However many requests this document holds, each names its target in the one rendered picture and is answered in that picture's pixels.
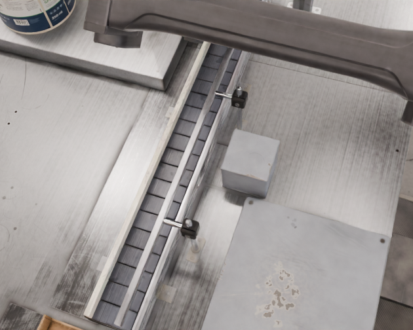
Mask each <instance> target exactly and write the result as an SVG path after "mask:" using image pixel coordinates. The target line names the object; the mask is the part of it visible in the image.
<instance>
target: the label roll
mask: <svg viewBox="0 0 413 330"><path fill-rule="evenodd" d="M75 2H76V0H0V18H1V19H2V21H3V23H4V24H5V25H6V26H7V27H8V28H9V29H11V30H13V31H15V32H17V33H22V34H38V33H44V32H46V31H50V30H52V29H54V28H56V27H58V26H59V25H60V24H62V23H63V22H64V21H66V20H67V19H68V17H69V16H70V15H71V13H72V12H73V10H74V7H75Z"/></svg>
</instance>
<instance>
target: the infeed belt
mask: <svg viewBox="0 0 413 330"><path fill-rule="evenodd" d="M226 50H227V47H226V46H221V45H216V44H213V43H211V44H210V46H209V49H208V51H207V53H206V56H205V58H204V60H203V63H202V65H201V68H200V70H199V72H198V74H197V76H196V79H195V81H194V83H193V86H192V88H191V90H190V93H189V95H188V97H187V100H186V102H185V104H184V107H183V109H182V112H181V113H180V116H179V118H178V121H177V123H176V125H175V127H174V129H173V132H172V134H171V137H170V139H169V141H168V143H167V146H166V148H165V151H164V153H163V155H162V157H161V160H160V162H159V165H158V167H157V169H156V171H155V173H154V176H153V178H152V180H151V183H150V185H149V187H148V190H147V192H146V193H147V194H146V195H145V197H144V199H143V201H142V204H141V206H140V209H139V210H138V213H137V215H136V217H135V220H134V222H133V224H132V227H131V229H130V231H129V234H128V236H127V239H126V240H125V244H124V245H123V248H122V250H121V252H120V254H119V257H118V259H117V262H116V264H115V266H114V268H113V270H112V273H111V275H110V277H109V281H108V282H107V284H106V287H105V289H104V292H103V293H102V296H101V298H100V299H101V300H100V301H99V303H98V306H97V307H96V310H95V312H94V314H93V317H92V318H91V319H93V320H96V321H99V322H102V323H104V324H107V325H110V326H112V327H116V328H118V329H121V330H132V328H133V325H134V322H135V321H136V318H137V315H138V313H139V311H140V307H141V305H142V303H143V300H144V297H145V296H146V293H147V290H148V287H149V285H150V282H151V279H152V277H153V275H154V272H155V269H156V268H157V265H158V262H159V259H160V257H161V254H162V252H163V250H164V247H165V244H166V242H167V240H168V237H169V234H170V232H171V229H172V226H169V225H165V224H163V227H162V229H161V231H160V233H159V236H158V239H157V241H156V243H155V246H154V248H153V251H152V253H151V256H150V258H149V261H148V263H147V266H146V269H145V270H144V273H143V276H142V279H141V280H140V283H139V286H138V289H137V290H136V293H135V295H134V298H133V300H132V303H131V305H130V308H129V310H128V313H127V316H126V318H125V320H124V323H123V325H122V327H119V326H118V325H115V324H114V322H115V319H116V317H117V315H118V312H119V309H120V307H121V305H122V303H123V300H124V298H125V295H126V293H127V290H128V287H129V285H130V283H131V281H132V278H133V276H134V273H135V271H136V268H137V266H138V263H139V262H140V259H141V256H142V254H143V252H144V249H145V247H146V244H147V242H148V240H149V237H150V234H151V232H152V230H153V227H154V225H155V222H156V220H157V218H158V215H159V212H160V211H161V208H162V206H163V203H164V201H165V198H166V196H167V193H168V190H169V189H170V186H171V184H172V181H173V179H174V176H175V174H176V171H177V169H178V167H179V165H180V162H181V159H182V157H183V155H184V152H185V150H186V147H187V145H188V143H189V140H190V137H191V135H192V133H193V130H194V128H195V125H196V124H197V121H198V118H199V115H200V114H201V111H202V109H203V106H204V104H205V102H206V99H207V96H208V93H209V92H210V89H211V87H212V84H213V82H214V80H215V77H216V74H217V72H218V70H219V68H220V65H221V62H222V60H223V58H224V55H225V53H226ZM241 52H242V50H237V49H234V51H233V54H232V55H231V58H230V61H229V63H228V65H227V68H226V71H225V73H224V76H223V78H222V81H221V83H220V85H219V88H218V91H221V92H226V90H227V88H228V85H229V82H230V80H231V77H232V75H233V72H234V70H235V67H236V65H237V62H238V60H239V57H240V55H241ZM222 100H223V98H221V97H218V96H215V98H214V101H213V102H212V105H211V107H210V110H209V112H208V115H207V117H206V120H205V123H204V125H203V128H202V130H201V133H200V135H199V137H198V140H197V142H196V144H195V147H194V150H193V152H192V154H191V157H190V160H189V162H188V164H187V167H186V170H185V172H184V174H183V177H182V180H181V182H180V184H179V187H178V190H177V191H176V194H175V197H174V199H173V201H172V204H171V206H170V209H169V211H168V214H167V217H166V218H167V219H171V220H174V221H175V219H176V216H177V214H178V212H179V209H180V206H181V204H182V201H183V199H184V196H185V194H186V191H187V188H188V187H189V184H190V181H191V178H192V176H193V173H194V171H195V169H196V166H197V163H198V161H199V159H200V156H201V153H202V151H203V148H204V146H205V143H206V141H207V138H208V135H209V133H210V130H211V128H212V125H213V123H214V120H215V118H216V115H217V113H218V110H219V108H220V105H221V103H222Z"/></svg>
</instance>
